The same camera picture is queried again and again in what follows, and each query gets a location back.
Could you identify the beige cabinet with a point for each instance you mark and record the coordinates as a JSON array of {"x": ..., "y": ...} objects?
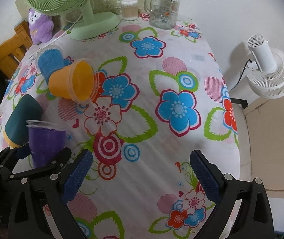
[{"x": 265, "y": 123}]

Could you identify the dark teal cylinder cup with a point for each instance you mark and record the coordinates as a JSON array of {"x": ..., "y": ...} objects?
[{"x": 16, "y": 131}]

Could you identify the wooden chair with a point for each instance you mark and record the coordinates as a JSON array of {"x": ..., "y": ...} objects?
[{"x": 14, "y": 49}]

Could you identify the purple plush bunny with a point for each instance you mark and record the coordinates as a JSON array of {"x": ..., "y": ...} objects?
[{"x": 40, "y": 27}]

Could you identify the purple plastic cup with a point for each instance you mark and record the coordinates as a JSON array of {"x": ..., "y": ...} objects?
[{"x": 46, "y": 139}]

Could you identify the white floor fan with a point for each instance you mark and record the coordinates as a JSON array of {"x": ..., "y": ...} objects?
[{"x": 267, "y": 76}]

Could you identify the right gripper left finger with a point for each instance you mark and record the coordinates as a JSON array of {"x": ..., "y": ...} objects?
[{"x": 54, "y": 186}]

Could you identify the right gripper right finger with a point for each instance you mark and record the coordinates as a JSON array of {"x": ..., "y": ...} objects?
[{"x": 254, "y": 219}]

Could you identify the blue plastic cup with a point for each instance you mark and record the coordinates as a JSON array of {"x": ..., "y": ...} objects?
[{"x": 49, "y": 60}]

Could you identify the glass mason jar mug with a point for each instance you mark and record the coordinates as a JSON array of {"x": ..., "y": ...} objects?
[{"x": 163, "y": 14}]

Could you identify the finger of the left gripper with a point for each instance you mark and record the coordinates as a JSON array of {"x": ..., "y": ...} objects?
[
  {"x": 55, "y": 165},
  {"x": 17, "y": 152}
]

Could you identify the cotton swab container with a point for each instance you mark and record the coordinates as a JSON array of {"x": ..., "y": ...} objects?
[{"x": 130, "y": 10}]

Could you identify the orange plastic cup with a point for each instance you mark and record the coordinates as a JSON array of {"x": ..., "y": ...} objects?
[{"x": 77, "y": 82}]

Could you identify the green desk fan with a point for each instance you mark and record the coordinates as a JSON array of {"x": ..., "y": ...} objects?
[{"x": 91, "y": 25}]

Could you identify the floral tablecloth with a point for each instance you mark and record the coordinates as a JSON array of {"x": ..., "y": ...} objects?
[{"x": 161, "y": 96}]

